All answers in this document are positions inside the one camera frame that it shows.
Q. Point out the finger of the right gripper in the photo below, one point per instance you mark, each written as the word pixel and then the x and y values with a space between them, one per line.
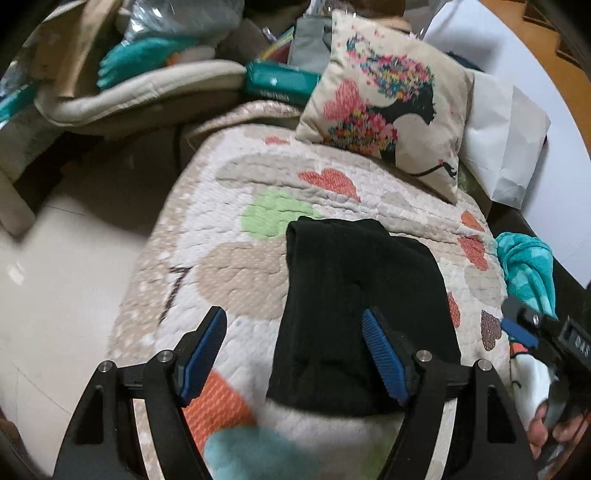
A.
pixel 519 333
pixel 521 314

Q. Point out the heart patterned quilt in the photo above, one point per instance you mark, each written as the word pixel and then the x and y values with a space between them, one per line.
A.
pixel 220 239

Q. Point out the black pants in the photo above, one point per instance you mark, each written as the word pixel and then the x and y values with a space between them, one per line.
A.
pixel 336 270

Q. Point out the beige padded blanket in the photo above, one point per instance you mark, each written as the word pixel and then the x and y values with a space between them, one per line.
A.
pixel 157 99

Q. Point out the person right hand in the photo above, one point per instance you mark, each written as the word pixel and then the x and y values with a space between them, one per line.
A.
pixel 568 433

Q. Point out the floral silhouette cushion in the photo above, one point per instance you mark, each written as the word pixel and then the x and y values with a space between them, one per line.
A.
pixel 392 97

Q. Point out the teal wet wipes pack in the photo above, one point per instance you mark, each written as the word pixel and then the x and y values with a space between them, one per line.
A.
pixel 279 82

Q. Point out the teal towel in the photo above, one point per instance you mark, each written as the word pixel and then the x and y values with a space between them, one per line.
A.
pixel 130 59

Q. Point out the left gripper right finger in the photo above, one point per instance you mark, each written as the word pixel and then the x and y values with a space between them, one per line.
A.
pixel 488 439

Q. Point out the turquoise cloth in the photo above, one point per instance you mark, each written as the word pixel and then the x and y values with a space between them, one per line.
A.
pixel 527 263

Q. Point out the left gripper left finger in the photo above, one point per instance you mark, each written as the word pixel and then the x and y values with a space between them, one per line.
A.
pixel 102 441

